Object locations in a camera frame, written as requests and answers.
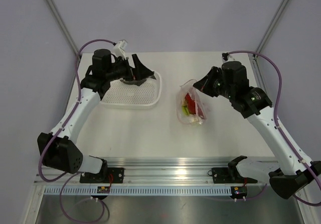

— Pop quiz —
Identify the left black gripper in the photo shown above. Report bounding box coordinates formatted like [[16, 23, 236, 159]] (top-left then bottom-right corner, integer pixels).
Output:
[[106, 55, 153, 82]]

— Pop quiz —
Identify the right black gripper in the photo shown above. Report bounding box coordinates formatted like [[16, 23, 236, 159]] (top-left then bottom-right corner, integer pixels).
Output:
[[194, 66, 235, 100]]

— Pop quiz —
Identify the grey toy fish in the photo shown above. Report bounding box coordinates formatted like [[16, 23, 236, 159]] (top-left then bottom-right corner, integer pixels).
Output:
[[120, 75, 156, 86]]

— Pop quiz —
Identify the white plastic basket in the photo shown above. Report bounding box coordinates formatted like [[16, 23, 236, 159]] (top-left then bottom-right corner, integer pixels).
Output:
[[101, 72, 163, 110]]

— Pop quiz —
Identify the red toy lobster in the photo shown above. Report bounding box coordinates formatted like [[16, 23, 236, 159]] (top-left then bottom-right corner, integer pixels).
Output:
[[185, 93, 196, 115]]

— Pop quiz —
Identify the clear zip top bag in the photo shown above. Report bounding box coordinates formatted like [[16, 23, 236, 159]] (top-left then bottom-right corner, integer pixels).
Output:
[[176, 79, 207, 125]]

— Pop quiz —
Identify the green toy leek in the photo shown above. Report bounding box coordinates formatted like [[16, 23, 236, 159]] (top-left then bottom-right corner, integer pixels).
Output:
[[182, 104, 190, 116]]

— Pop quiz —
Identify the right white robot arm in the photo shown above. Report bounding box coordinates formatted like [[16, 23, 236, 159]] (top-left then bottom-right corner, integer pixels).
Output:
[[193, 61, 320, 199]]

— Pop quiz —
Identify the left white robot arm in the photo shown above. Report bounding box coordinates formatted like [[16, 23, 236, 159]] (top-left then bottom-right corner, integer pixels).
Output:
[[37, 49, 154, 183]]

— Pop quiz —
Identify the right small circuit board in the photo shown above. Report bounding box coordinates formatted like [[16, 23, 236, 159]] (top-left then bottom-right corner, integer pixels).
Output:
[[231, 186, 248, 198]]

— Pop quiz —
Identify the small circuit board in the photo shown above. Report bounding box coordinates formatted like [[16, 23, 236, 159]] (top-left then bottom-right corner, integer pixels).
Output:
[[231, 186, 248, 198], [97, 186, 110, 193]]

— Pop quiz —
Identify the left small circuit board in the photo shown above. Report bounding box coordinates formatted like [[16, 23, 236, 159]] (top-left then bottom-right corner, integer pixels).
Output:
[[97, 186, 110, 193]]

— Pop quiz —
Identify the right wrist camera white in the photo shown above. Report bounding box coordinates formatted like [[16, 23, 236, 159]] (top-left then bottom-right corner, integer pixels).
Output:
[[222, 53, 235, 63]]

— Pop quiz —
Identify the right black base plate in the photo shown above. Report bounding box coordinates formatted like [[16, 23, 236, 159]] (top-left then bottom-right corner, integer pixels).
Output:
[[207, 167, 258, 184]]

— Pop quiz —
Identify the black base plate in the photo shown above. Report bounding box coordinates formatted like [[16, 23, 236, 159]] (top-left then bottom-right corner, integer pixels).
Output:
[[207, 167, 258, 184], [80, 167, 124, 184]]

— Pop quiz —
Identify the aluminium mounting rail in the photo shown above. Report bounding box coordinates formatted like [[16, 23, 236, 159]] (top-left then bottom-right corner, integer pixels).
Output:
[[34, 156, 281, 186]]

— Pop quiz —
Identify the left aluminium frame post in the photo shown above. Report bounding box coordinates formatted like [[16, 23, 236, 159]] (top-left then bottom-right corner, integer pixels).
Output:
[[44, 0, 79, 56]]

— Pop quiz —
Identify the aluminium frame post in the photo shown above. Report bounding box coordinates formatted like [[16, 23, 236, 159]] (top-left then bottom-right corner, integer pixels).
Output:
[[256, 0, 291, 53], [44, 0, 79, 56]]

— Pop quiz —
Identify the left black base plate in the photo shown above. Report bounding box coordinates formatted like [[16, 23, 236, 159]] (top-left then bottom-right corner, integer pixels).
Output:
[[80, 167, 124, 184]]

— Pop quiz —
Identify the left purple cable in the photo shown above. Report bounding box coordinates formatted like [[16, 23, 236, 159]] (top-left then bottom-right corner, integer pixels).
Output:
[[37, 39, 117, 221]]

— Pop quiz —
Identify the right aluminium frame post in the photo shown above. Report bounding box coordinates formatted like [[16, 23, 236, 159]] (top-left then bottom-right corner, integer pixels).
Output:
[[256, 0, 291, 53]]

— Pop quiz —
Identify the white slotted cable duct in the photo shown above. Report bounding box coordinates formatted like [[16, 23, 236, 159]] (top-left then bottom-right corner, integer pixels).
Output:
[[44, 186, 232, 196]]

